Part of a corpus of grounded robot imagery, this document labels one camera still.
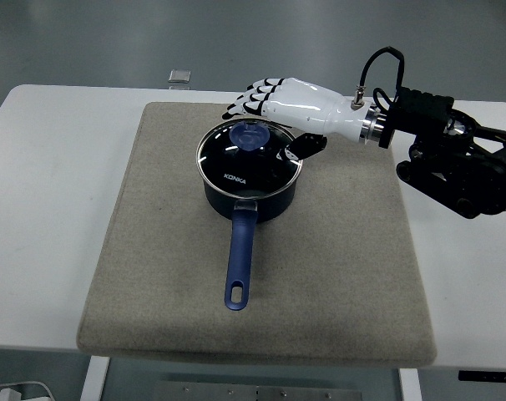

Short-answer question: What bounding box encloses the dark pot with blue handle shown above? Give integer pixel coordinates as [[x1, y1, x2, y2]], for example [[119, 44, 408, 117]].
[[202, 165, 298, 312]]

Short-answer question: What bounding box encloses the white table leg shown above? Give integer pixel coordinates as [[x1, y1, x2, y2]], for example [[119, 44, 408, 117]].
[[78, 356, 111, 401], [397, 368, 424, 401]]

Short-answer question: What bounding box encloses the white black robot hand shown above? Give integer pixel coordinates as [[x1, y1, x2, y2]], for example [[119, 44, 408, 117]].
[[221, 77, 371, 163]]

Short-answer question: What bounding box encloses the black bar under table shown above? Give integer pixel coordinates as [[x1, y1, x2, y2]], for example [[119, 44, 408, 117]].
[[458, 370, 506, 383]]

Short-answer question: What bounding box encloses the white cable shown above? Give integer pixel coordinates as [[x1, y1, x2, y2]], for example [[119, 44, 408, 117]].
[[0, 379, 56, 401]]

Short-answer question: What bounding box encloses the beige fabric mat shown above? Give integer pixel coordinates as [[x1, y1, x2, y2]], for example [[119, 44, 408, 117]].
[[75, 101, 438, 368]]

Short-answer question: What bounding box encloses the grey metal plate with screws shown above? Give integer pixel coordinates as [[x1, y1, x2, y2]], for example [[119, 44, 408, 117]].
[[152, 380, 364, 401]]

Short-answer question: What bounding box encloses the glass pot lid blue knob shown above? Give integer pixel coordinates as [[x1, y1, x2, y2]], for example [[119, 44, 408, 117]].
[[195, 118, 305, 198]]

